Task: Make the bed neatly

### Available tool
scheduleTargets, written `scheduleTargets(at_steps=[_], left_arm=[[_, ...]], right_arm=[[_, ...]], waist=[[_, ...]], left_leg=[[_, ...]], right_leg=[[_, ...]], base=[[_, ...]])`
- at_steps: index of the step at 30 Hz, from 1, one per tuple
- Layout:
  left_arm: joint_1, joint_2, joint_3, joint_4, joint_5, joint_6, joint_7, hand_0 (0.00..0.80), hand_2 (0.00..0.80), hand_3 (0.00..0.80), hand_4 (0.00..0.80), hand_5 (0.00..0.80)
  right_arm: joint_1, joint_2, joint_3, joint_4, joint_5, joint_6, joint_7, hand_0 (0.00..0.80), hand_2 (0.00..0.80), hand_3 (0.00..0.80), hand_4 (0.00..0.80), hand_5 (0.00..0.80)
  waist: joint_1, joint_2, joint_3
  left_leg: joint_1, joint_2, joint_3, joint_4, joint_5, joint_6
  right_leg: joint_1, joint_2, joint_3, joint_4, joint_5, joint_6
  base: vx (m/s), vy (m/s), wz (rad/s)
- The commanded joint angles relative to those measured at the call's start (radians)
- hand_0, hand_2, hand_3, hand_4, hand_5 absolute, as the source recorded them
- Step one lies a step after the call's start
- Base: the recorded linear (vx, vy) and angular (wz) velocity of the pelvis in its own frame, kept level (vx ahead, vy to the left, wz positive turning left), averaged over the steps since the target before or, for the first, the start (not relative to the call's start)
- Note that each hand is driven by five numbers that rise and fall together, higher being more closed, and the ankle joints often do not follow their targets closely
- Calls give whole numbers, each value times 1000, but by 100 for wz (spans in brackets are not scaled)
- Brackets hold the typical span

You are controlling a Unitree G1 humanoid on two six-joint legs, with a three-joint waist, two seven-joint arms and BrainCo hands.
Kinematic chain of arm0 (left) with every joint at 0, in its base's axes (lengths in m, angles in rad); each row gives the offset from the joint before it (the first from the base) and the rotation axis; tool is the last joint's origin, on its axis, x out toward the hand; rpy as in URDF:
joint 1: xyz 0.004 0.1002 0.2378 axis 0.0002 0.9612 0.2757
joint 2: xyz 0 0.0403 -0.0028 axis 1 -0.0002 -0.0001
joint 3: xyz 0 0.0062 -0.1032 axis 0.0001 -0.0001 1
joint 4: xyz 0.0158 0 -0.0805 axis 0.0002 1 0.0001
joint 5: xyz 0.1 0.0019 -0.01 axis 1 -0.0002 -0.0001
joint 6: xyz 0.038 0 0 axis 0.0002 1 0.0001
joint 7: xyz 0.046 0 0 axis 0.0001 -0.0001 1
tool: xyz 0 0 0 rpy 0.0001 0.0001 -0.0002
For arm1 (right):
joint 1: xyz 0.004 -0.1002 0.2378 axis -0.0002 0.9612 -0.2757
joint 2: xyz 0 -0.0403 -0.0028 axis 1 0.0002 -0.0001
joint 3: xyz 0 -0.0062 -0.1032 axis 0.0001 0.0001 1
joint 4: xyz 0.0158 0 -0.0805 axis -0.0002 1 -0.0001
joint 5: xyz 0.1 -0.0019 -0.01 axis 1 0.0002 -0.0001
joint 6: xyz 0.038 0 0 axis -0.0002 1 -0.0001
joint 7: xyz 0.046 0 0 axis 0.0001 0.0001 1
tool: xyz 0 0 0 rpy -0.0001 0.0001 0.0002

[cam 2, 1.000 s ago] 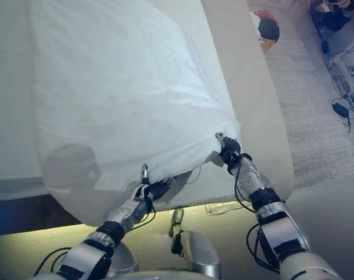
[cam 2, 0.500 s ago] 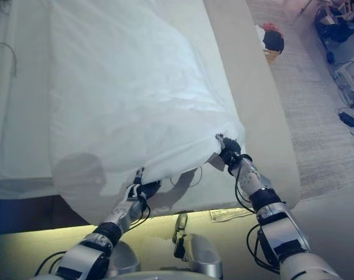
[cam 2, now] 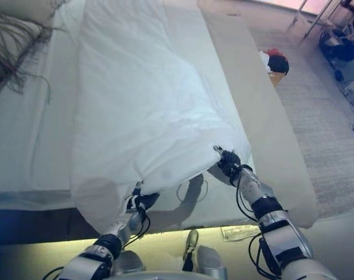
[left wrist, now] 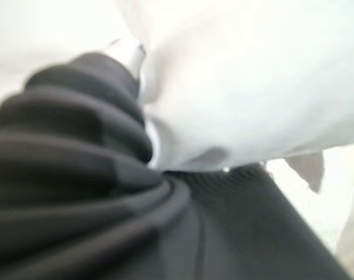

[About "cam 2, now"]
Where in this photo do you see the silver robot leg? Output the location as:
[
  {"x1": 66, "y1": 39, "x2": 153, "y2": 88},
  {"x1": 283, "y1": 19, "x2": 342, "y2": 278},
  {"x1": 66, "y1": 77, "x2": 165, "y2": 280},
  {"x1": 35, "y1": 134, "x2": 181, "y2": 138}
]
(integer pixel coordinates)
[
  {"x1": 182, "y1": 245, "x2": 228, "y2": 275},
  {"x1": 111, "y1": 250, "x2": 146, "y2": 277}
]

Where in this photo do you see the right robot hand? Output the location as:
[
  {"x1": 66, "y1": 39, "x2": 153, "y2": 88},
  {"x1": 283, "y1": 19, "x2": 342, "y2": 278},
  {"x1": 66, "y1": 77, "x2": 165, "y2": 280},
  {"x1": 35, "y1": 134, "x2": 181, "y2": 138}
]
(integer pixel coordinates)
[{"x1": 213, "y1": 145, "x2": 242, "y2": 177}]

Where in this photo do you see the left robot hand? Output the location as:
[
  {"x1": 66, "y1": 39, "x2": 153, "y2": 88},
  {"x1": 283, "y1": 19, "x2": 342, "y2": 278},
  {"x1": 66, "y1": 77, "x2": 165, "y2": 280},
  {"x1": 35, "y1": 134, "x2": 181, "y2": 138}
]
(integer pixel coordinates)
[{"x1": 124, "y1": 180, "x2": 160, "y2": 212}]

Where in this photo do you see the white bed sheet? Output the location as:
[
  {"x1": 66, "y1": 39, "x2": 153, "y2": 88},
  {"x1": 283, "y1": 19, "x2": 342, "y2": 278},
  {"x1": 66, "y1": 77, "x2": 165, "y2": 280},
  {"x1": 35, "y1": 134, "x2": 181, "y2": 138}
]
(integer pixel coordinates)
[{"x1": 0, "y1": 11, "x2": 86, "y2": 211}]

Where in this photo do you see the black equipment cart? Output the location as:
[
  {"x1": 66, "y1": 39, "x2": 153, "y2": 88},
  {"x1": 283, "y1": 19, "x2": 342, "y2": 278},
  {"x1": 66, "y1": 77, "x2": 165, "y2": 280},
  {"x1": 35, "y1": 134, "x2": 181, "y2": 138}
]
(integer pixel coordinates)
[{"x1": 318, "y1": 0, "x2": 354, "y2": 83}]

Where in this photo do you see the grey rug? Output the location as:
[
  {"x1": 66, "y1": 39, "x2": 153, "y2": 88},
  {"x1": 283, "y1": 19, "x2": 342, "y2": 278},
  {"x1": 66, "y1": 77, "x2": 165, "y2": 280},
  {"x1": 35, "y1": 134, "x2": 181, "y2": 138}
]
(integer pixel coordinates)
[{"x1": 247, "y1": 20, "x2": 354, "y2": 218}]

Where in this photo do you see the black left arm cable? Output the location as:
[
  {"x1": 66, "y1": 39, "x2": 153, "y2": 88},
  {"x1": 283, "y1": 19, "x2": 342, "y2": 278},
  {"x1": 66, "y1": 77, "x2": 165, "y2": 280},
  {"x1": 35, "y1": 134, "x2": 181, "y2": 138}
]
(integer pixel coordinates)
[{"x1": 126, "y1": 201, "x2": 152, "y2": 247}]

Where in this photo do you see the white duvet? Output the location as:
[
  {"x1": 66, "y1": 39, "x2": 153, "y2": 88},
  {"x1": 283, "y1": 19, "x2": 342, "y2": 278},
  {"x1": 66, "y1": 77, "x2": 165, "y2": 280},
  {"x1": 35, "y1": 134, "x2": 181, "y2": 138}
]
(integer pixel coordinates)
[{"x1": 70, "y1": 0, "x2": 252, "y2": 234}]

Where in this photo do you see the black garment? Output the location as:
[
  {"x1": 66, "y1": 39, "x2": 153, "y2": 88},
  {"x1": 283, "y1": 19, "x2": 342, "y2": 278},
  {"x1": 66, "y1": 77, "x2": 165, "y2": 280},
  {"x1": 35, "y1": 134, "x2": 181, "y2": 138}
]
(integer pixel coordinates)
[{"x1": 267, "y1": 55, "x2": 290, "y2": 74}]

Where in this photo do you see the white garment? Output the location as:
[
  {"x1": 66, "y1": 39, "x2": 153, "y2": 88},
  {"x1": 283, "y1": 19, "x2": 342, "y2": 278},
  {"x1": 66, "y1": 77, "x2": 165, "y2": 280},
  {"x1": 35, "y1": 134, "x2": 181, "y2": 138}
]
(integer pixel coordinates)
[{"x1": 258, "y1": 51, "x2": 272, "y2": 71}]

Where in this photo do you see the metal stand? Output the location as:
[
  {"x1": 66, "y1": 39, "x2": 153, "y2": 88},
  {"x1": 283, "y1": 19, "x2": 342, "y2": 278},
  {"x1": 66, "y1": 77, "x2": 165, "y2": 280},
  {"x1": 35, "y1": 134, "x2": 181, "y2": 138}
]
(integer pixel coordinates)
[{"x1": 293, "y1": 0, "x2": 333, "y2": 39}]

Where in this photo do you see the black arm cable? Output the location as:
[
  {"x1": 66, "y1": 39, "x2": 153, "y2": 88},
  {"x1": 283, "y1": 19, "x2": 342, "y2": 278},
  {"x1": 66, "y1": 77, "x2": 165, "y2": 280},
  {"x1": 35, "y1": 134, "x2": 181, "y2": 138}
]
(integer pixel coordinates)
[
  {"x1": 234, "y1": 174, "x2": 273, "y2": 280},
  {"x1": 126, "y1": 201, "x2": 152, "y2": 247}
]

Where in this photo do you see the brown bed frame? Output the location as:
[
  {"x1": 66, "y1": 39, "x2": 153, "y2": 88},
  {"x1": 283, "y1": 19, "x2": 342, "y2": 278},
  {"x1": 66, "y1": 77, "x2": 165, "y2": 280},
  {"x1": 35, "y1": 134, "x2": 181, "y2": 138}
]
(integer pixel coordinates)
[{"x1": 0, "y1": 201, "x2": 105, "y2": 243}]

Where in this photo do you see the fringed throw pillow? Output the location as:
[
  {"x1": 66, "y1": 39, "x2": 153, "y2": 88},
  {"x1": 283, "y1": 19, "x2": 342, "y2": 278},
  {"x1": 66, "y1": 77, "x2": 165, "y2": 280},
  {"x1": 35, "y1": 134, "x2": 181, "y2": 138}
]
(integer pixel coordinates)
[{"x1": 0, "y1": 11, "x2": 67, "y2": 103}]

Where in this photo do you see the silver left robot leg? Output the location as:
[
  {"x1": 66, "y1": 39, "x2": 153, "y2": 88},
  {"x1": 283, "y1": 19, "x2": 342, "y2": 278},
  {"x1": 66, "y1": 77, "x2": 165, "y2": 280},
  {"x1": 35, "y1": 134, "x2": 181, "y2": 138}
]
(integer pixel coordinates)
[{"x1": 111, "y1": 250, "x2": 146, "y2": 277}]

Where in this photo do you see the dark right robot foot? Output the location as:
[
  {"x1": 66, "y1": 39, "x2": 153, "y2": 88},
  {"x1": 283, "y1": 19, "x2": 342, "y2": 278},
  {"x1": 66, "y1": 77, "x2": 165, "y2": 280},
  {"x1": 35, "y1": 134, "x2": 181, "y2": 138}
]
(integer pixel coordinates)
[{"x1": 184, "y1": 229, "x2": 200, "y2": 258}]

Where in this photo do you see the silver robot torso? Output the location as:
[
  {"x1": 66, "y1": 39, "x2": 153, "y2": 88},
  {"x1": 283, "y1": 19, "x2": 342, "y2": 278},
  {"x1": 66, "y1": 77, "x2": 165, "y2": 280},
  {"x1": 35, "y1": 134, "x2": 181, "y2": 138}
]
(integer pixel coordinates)
[{"x1": 118, "y1": 269, "x2": 224, "y2": 280}]

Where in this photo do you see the cardboard laundry box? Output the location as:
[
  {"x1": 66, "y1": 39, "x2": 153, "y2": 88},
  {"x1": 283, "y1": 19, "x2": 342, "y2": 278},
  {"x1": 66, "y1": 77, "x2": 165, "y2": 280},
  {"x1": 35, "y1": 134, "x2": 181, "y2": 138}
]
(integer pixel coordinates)
[{"x1": 267, "y1": 71, "x2": 286, "y2": 88}]

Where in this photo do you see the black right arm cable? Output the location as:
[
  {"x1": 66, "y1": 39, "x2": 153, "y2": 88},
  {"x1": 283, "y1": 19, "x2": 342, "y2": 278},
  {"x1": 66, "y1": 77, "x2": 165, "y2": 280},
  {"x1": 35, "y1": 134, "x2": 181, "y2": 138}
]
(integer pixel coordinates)
[{"x1": 234, "y1": 174, "x2": 273, "y2": 280}]

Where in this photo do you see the printed paper sheet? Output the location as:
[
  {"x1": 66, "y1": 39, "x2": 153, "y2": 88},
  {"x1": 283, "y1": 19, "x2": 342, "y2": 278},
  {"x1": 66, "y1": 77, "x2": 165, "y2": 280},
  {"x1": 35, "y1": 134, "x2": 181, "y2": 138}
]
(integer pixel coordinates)
[{"x1": 220, "y1": 226, "x2": 262, "y2": 242}]

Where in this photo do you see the silver right robot leg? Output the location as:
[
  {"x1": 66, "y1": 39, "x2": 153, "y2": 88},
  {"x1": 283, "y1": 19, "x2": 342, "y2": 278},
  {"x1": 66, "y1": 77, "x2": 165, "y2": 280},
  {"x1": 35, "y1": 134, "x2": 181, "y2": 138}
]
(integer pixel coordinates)
[{"x1": 182, "y1": 245, "x2": 228, "y2": 275}]

